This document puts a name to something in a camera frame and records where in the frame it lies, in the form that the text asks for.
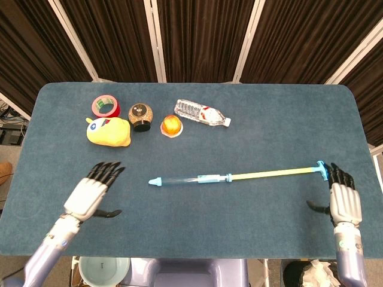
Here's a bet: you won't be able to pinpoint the orange jelly cup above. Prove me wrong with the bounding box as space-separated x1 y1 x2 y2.
160 114 184 138

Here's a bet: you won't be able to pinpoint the black equipment box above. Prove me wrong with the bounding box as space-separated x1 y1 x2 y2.
0 127 22 145

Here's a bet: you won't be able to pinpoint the black trash bin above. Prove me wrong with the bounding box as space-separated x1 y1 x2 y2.
282 259 339 287

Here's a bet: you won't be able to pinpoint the white partition frame post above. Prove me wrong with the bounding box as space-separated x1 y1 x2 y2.
324 19 383 86
143 0 168 83
47 0 101 82
0 91 31 121
232 0 266 84

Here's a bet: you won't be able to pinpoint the red tape roll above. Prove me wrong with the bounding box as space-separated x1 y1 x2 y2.
91 94 122 118

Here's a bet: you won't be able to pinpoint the crumpled white paper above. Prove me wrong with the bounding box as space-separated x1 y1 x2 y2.
302 259 339 287

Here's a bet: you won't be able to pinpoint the clear plastic water bottle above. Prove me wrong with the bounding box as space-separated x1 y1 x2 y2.
174 99 232 127

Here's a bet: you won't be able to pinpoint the lavender robot torso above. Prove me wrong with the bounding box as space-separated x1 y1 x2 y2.
124 257 249 287

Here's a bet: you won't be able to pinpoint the dark brown curtain panel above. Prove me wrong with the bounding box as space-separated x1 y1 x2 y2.
156 0 257 84
241 0 383 84
0 0 93 116
58 0 159 83
339 44 383 147

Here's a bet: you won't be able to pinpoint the yellow plush toy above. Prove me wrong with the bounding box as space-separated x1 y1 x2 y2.
86 116 132 148

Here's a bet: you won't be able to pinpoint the blue yellow water pump toy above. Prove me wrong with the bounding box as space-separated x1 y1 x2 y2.
232 160 330 181

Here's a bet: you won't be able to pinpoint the white metal frame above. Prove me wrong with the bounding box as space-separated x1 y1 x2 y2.
369 144 383 168

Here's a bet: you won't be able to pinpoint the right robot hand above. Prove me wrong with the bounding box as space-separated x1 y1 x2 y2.
306 162 363 230

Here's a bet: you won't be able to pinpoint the dark round jar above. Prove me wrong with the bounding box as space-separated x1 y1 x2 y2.
128 103 154 133

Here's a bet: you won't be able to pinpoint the white table leg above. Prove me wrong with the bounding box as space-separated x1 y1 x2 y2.
71 255 81 287
259 258 270 287

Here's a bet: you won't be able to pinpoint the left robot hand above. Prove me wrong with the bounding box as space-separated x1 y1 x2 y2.
63 161 126 222

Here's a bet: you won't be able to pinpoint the light blue bowl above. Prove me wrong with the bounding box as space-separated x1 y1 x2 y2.
78 256 131 287

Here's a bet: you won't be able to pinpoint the blue felt table mat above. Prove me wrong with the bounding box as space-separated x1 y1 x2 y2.
0 83 383 259

